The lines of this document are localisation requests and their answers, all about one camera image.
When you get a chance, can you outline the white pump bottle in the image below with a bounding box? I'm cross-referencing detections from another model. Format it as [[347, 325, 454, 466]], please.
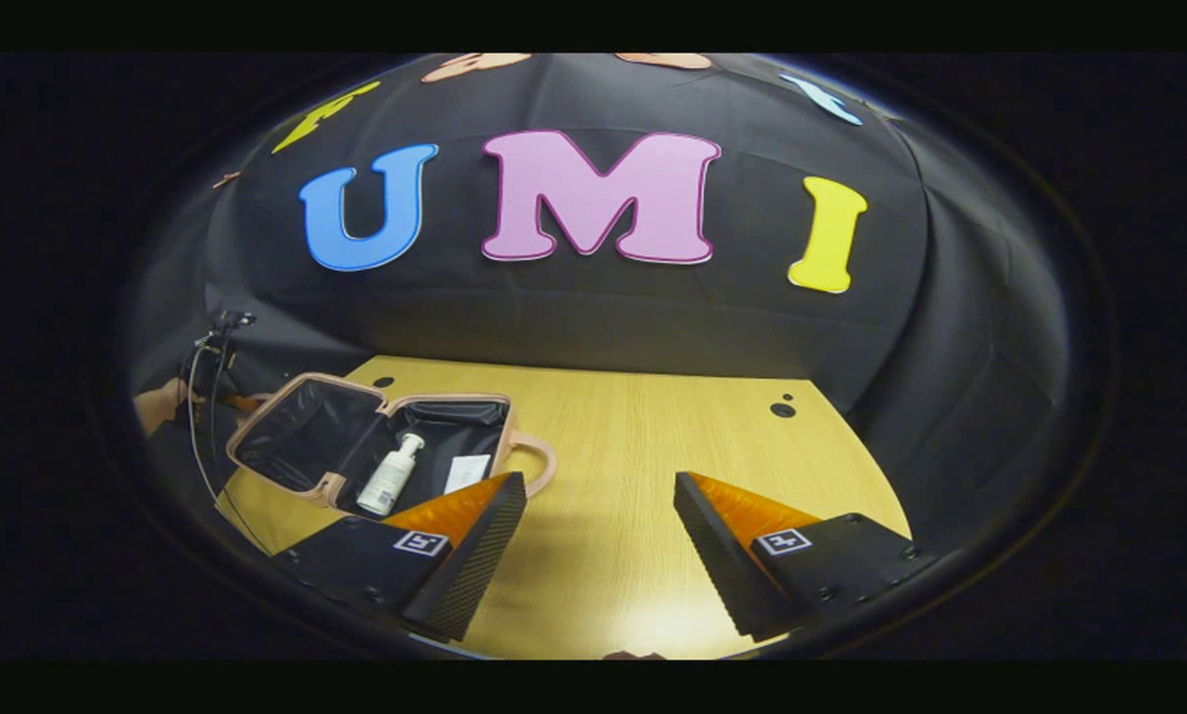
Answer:
[[356, 432, 426, 517]]

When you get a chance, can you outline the black backdrop cloth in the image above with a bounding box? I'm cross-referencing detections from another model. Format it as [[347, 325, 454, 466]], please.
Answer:
[[127, 55, 1080, 556]]

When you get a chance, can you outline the pink suitcase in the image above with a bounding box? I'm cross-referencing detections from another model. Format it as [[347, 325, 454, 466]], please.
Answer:
[[225, 372, 558, 520]]

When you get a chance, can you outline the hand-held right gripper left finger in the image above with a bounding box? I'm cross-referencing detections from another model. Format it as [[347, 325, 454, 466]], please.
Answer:
[[272, 471, 529, 644]]

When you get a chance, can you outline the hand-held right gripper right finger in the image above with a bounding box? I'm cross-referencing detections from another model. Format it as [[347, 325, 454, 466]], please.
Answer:
[[673, 471, 939, 643]]

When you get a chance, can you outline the white skin care tube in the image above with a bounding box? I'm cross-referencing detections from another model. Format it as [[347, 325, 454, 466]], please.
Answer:
[[443, 453, 493, 495]]

